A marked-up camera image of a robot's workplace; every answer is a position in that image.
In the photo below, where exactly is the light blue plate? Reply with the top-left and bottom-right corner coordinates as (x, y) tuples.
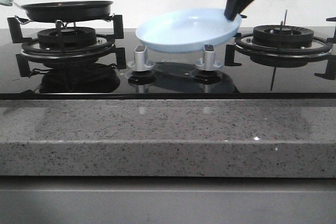
(135, 8), (242, 52)

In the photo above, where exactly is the black frying pan green handle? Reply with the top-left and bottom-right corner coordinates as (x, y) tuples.
(0, 0), (114, 23)

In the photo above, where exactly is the silver right stove knob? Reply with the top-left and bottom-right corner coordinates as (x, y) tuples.
(194, 44), (223, 71)

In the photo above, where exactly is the silver stove knob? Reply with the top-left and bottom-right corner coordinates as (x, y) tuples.
(127, 45), (156, 72)
(194, 44), (223, 71)

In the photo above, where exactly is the black pan support grate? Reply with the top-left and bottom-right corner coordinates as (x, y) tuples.
(224, 20), (335, 80)
(7, 15), (124, 65)

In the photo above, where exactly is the black glass gas cooktop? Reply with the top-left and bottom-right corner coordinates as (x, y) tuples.
(1, 29), (335, 100)

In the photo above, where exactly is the silver left stove knob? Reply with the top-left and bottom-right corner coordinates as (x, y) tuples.
(127, 45), (156, 72)

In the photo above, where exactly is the black round gas burner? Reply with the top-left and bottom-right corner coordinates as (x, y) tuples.
(37, 27), (97, 49)

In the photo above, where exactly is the grey cabinet front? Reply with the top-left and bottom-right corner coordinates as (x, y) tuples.
(1, 177), (335, 223)

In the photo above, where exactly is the silver wire pan reducer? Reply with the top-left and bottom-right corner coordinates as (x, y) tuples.
(14, 14), (117, 28)

